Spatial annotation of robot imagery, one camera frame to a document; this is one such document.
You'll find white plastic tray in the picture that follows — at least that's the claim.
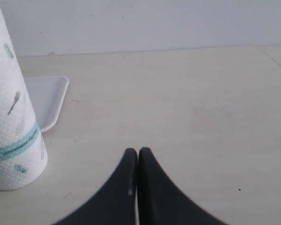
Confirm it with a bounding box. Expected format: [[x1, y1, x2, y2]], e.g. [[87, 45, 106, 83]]
[[24, 76, 69, 133]]

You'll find patterned white paper towel roll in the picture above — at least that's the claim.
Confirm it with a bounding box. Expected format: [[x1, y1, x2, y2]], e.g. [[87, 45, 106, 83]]
[[0, 8, 48, 191]]

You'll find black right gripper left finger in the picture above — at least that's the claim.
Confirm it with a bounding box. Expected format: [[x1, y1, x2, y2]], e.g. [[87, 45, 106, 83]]
[[56, 148, 138, 225]]

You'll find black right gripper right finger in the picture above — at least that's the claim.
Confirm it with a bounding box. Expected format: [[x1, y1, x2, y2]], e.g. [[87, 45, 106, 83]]
[[137, 147, 225, 225]]

